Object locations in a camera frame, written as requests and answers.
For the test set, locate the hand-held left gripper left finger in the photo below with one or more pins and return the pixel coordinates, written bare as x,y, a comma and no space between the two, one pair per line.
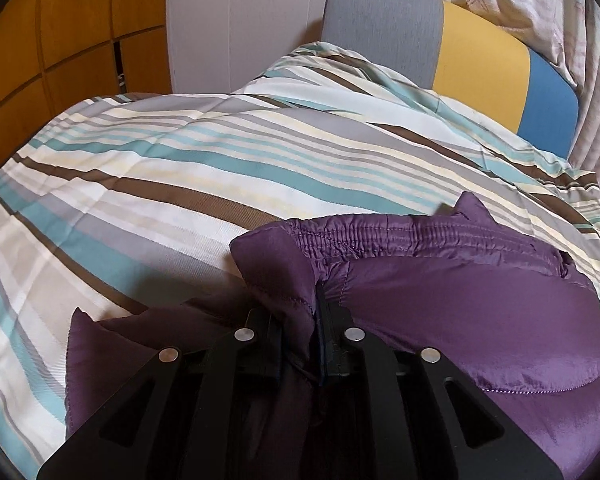
260,355

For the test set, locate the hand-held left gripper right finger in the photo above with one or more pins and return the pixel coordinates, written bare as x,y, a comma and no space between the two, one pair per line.
337,355

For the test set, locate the purple down jacket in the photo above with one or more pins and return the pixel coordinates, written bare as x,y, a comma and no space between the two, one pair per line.
455,320

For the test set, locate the striped duvet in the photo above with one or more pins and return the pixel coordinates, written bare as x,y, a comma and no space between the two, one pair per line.
180,170

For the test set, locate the grey yellow blue headboard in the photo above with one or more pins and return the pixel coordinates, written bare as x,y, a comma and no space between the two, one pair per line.
480,60

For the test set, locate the wooden wardrobe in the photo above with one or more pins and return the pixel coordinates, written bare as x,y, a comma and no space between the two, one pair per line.
65,45

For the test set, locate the starfish print curtain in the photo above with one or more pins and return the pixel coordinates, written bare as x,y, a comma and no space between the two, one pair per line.
555,10

